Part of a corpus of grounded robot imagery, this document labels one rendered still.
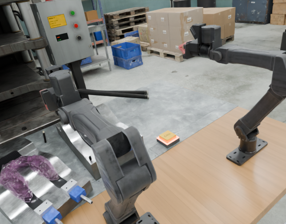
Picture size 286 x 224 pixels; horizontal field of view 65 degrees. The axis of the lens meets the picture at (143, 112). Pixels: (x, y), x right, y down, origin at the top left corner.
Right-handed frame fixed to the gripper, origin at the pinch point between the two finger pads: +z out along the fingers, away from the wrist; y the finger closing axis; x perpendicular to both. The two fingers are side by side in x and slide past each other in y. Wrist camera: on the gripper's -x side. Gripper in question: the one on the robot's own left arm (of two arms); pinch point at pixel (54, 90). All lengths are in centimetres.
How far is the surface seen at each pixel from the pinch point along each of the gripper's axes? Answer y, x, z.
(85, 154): -2.6, 30.5, 0.1
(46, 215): 18.6, 33.1, -17.5
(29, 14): -11, -24, 65
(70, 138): -1.7, 29.7, 15.6
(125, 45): -236, 74, 377
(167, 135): -40, 36, -9
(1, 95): 19, 15, 72
